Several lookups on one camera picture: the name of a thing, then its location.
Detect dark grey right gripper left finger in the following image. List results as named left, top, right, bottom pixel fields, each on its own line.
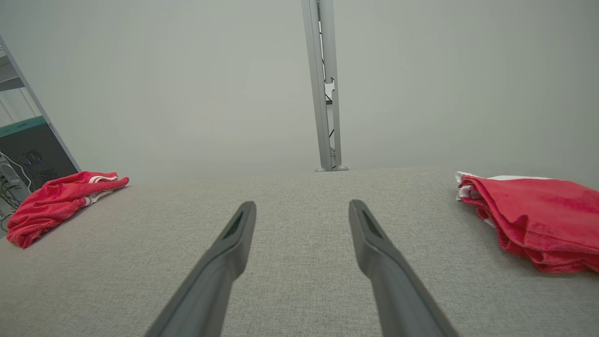
left=145, top=201, right=257, bottom=337

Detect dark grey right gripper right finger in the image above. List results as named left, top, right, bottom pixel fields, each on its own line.
left=349, top=200, right=459, bottom=337

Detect red shorts with white stripes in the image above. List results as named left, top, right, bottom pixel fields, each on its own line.
left=455, top=171, right=599, bottom=274

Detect red white numbered jersey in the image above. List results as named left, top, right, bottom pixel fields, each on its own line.
left=7, top=171, right=130, bottom=249

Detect black cabinet with teal top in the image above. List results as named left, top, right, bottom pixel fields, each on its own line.
left=0, top=117, right=78, bottom=190

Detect grey shelf board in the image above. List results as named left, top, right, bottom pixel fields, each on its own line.
left=0, top=51, right=25, bottom=92

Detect white floor cable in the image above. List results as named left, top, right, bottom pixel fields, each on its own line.
left=0, top=157, right=32, bottom=206

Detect grey partition post with slot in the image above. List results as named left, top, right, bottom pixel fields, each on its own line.
left=302, top=0, right=350, bottom=172

